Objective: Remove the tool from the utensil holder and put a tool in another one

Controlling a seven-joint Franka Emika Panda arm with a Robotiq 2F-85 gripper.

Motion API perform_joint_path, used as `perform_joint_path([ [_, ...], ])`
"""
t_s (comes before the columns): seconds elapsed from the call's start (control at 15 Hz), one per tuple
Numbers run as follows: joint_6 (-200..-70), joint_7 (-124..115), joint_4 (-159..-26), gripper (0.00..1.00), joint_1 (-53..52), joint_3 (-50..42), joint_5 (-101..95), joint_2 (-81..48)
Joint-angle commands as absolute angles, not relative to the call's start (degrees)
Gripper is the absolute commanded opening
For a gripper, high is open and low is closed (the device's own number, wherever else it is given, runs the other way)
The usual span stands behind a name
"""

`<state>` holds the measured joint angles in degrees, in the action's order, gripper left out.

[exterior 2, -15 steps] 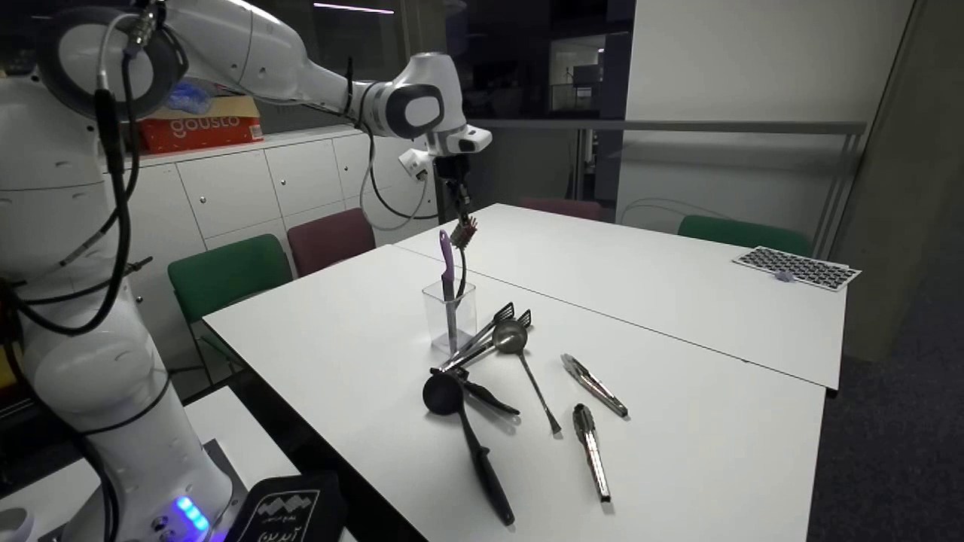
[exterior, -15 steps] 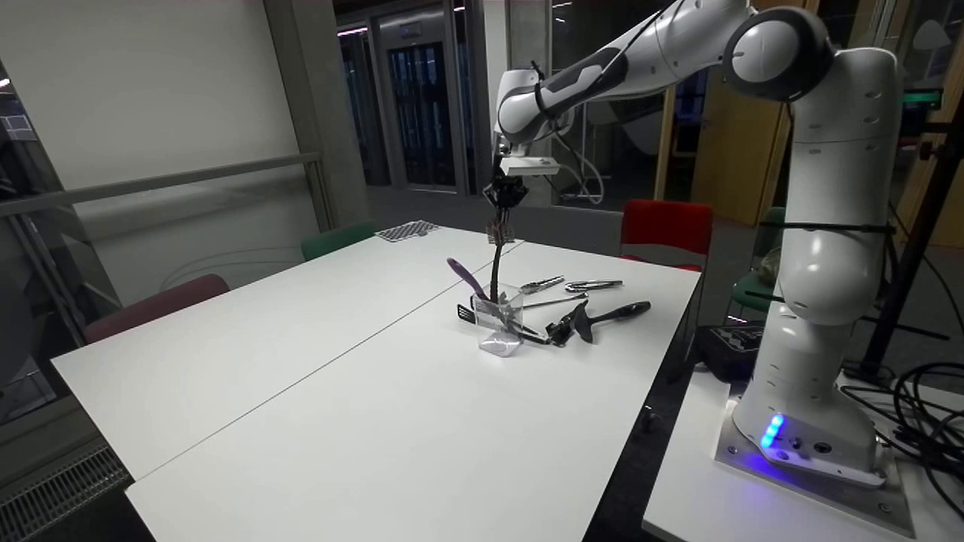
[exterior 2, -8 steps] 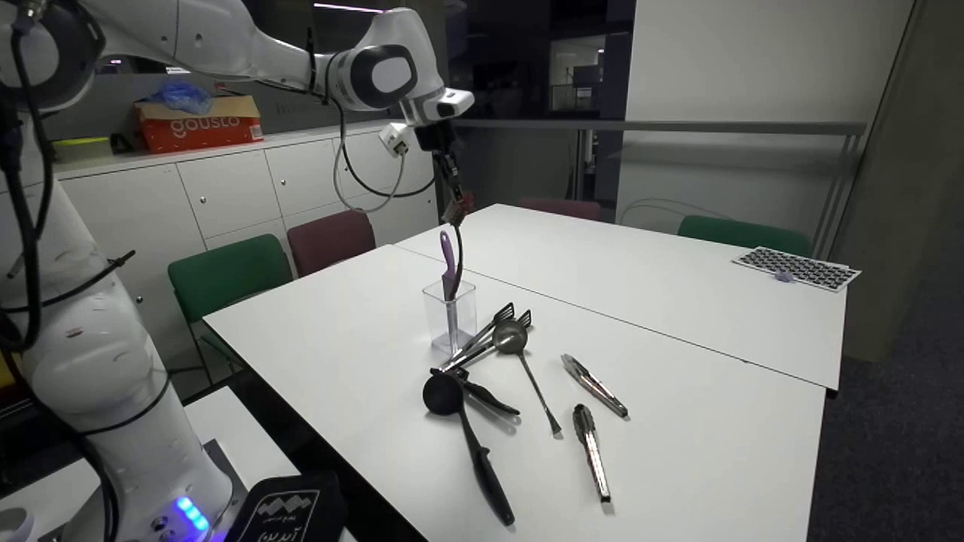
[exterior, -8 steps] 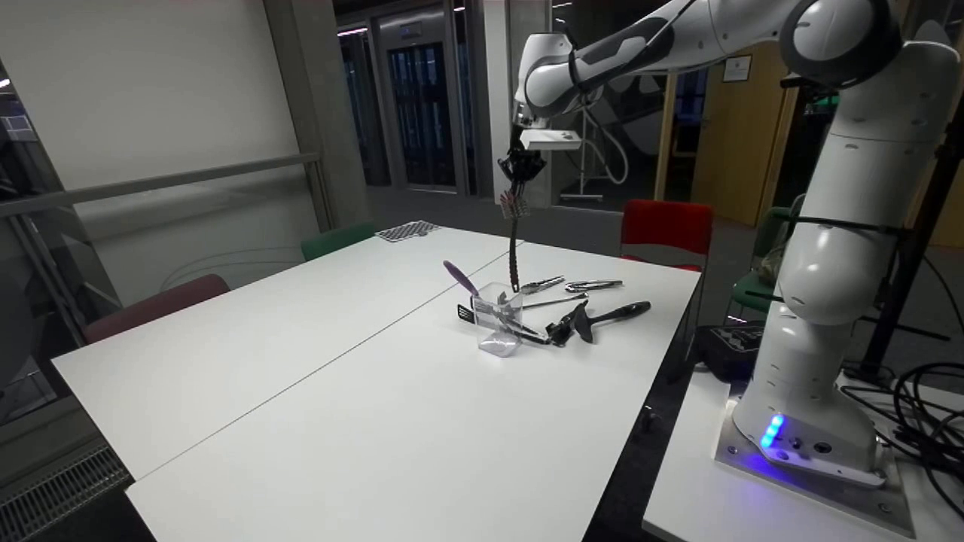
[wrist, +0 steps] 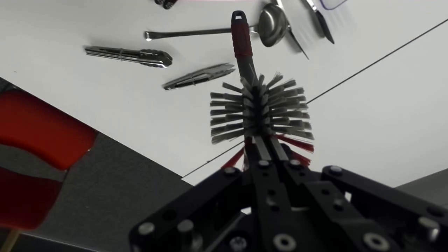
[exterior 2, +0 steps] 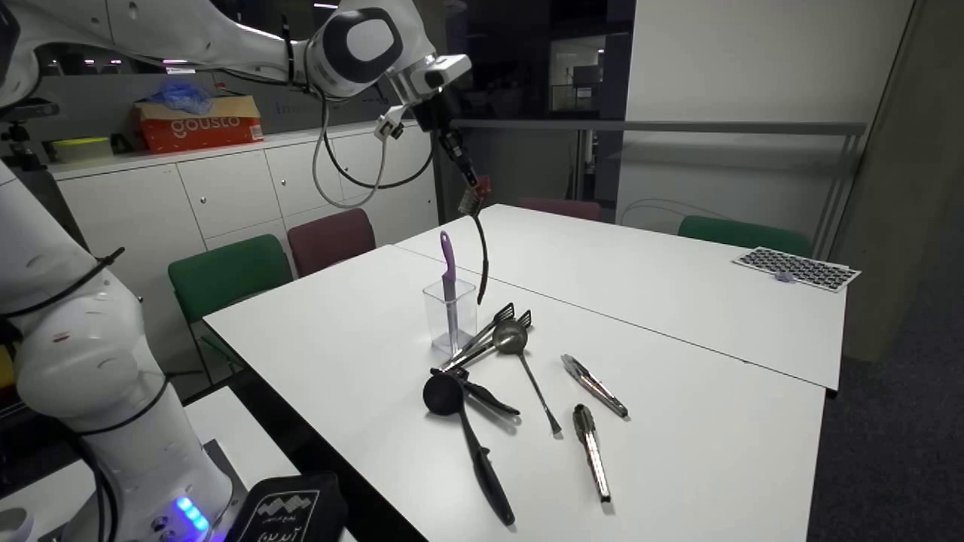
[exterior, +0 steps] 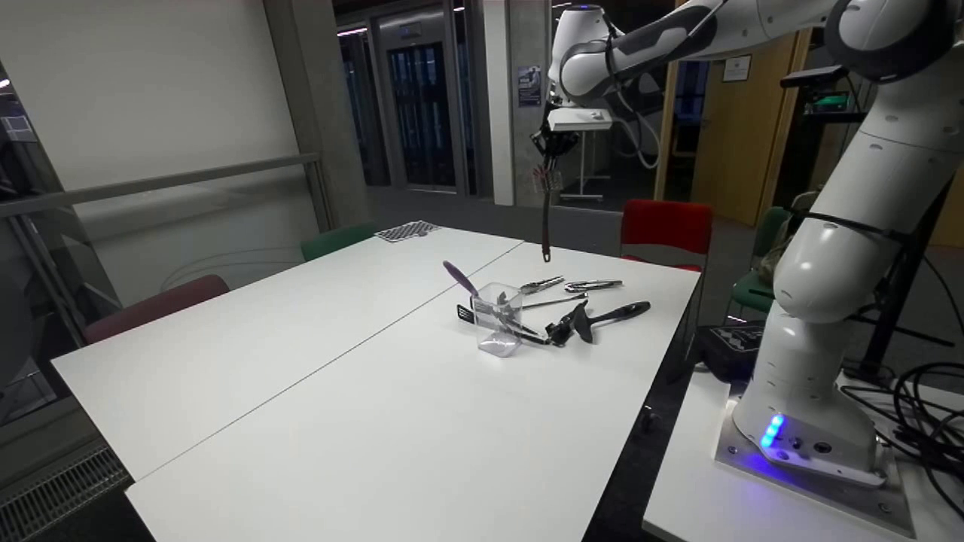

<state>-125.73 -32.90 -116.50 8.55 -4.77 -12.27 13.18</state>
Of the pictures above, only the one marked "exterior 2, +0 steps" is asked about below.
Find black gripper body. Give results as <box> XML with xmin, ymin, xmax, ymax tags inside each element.
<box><xmin>412</xmin><ymin>90</ymin><xmax>462</xmax><ymax>144</ymax></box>

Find black ladle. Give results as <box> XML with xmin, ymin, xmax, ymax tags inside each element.
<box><xmin>420</xmin><ymin>364</ymin><xmax>520</xmax><ymax>534</ymax></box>

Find upright silver utensil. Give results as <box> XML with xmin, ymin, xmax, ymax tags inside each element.
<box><xmin>436</xmin><ymin>229</ymin><xmax>465</xmax><ymax>349</ymax></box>

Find dark red chair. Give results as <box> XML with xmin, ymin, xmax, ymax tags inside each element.
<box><xmin>515</xmin><ymin>193</ymin><xmax>611</xmax><ymax>224</ymax></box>
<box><xmin>283</xmin><ymin>206</ymin><xmax>379</xmax><ymax>279</ymax></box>

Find steel tongs with slotted tips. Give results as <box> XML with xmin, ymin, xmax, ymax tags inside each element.
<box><xmin>436</xmin><ymin>297</ymin><xmax>536</xmax><ymax>377</ymax></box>

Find steel spoon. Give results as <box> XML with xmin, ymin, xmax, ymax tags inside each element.
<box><xmin>496</xmin><ymin>328</ymin><xmax>565</xmax><ymax>440</ymax></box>

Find white cabinet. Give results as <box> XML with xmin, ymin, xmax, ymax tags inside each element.
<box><xmin>49</xmin><ymin>118</ymin><xmax>441</xmax><ymax>374</ymax></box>

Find orange box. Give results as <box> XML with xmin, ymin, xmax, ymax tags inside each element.
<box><xmin>133</xmin><ymin>98</ymin><xmax>264</xmax><ymax>157</ymax></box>

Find blue cloth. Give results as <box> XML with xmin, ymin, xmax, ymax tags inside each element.
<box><xmin>149</xmin><ymin>77</ymin><xmax>221</xmax><ymax>115</ymax></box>

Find green chair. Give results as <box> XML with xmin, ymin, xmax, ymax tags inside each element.
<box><xmin>674</xmin><ymin>210</ymin><xmax>812</xmax><ymax>259</ymax></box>
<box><xmin>165</xmin><ymin>233</ymin><xmax>299</xmax><ymax>379</ymax></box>

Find small steel tongs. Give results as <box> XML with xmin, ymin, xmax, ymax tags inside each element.
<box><xmin>556</xmin><ymin>352</ymin><xmax>633</xmax><ymax>421</ymax></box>

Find steel tongs with black grip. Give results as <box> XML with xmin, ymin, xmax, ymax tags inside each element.
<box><xmin>569</xmin><ymin>400</ymin><xmax>618</xmax><ymax>508</ymax></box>

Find yellow-green container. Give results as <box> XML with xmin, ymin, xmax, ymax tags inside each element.
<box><xmin>49</xmin><ymin>133</ymin><xmax>114</xmax><ymax>167</ymax></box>

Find black control box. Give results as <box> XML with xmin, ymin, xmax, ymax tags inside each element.
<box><xmin>223</xmin><ymin>475</ymin><xmax>327</xmax><ymax>542</ymax></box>

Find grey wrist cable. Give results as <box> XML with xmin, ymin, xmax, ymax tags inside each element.
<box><xmin>311</xmin><ymin>95</ymin><xmax>436</xmax><ymax>210</ymax></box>

